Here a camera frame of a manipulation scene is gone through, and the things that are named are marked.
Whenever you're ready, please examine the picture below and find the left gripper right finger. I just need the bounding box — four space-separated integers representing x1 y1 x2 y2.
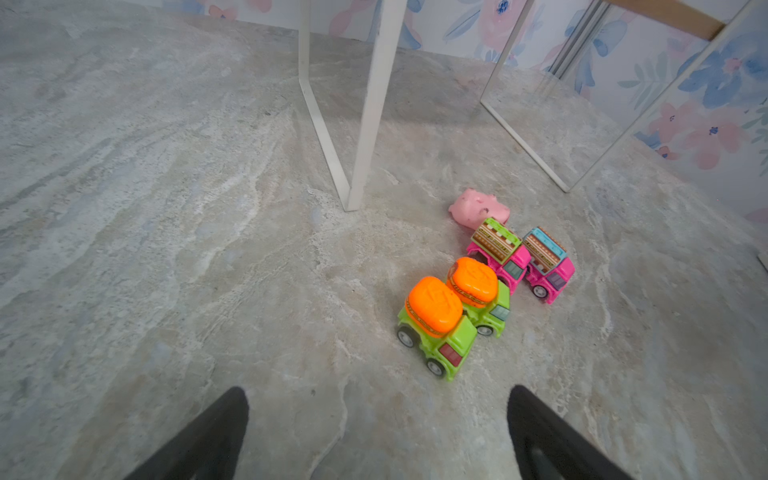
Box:
507 385 631 480

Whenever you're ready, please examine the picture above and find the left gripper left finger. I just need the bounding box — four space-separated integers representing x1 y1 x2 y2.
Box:
127 386 249 479

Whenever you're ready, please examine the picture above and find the left green orange toy truck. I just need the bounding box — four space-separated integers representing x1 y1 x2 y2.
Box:
396 276 478 382

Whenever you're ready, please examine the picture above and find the green orange toy truck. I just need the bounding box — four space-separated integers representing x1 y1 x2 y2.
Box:
396 276 478 382
446 257 510 338

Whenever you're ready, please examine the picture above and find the right green orange toy truck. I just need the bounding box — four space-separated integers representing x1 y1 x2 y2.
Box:
446 257 510 338

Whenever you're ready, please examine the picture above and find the pink truck blue top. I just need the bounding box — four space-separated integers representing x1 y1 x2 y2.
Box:
522 227 575 304

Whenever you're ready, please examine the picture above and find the pink truck green top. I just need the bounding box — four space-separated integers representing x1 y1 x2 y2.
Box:
467 217 531 295

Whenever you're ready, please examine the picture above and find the wooden two-tier white-frame shelf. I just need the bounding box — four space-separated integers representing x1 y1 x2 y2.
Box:
298 1 759 212

